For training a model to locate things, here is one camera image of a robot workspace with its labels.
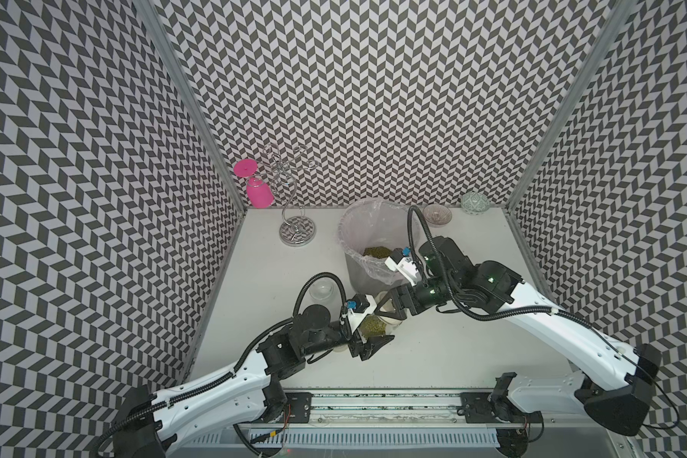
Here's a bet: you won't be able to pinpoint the green patterned small bowl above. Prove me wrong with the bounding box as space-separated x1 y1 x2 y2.
460 192 492 215

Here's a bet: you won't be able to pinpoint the pinkish small bowl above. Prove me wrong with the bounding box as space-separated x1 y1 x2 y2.
422 204 452 227

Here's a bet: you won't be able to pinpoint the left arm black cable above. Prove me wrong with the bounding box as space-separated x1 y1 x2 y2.
88 271 349 458

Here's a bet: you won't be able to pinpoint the mung beans in bin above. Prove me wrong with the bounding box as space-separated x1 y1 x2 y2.
363 246 392 260

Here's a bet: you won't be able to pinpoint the clear plastic bin liner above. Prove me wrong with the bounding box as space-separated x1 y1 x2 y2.
337 198 424 255

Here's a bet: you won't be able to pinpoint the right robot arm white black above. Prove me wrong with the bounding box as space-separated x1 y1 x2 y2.
385 236 662 436

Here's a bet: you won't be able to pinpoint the grey mesh trash bin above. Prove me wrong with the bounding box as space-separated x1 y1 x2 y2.
345 253 406 296

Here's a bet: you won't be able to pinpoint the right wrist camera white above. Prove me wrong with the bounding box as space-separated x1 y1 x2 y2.
385 247 427 286

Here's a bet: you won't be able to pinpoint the chrome wire glass rack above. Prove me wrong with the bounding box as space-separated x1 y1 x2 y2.
261 143 320 247

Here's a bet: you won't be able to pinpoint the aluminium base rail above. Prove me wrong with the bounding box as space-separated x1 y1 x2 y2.
176 388 648 458

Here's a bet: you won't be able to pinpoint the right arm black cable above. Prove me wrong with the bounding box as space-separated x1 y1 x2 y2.
405 204 682 431

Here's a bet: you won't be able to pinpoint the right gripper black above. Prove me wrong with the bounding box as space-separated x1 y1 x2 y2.
374 273 459 321

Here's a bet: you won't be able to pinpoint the pink wine glass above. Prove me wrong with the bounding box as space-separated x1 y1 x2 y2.
233 158 275 209

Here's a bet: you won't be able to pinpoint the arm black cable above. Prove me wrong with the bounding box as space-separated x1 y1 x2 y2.
88 271 349 458
405 204 682 431

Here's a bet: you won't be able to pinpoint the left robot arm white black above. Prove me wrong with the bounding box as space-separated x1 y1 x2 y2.
90 305 394 457

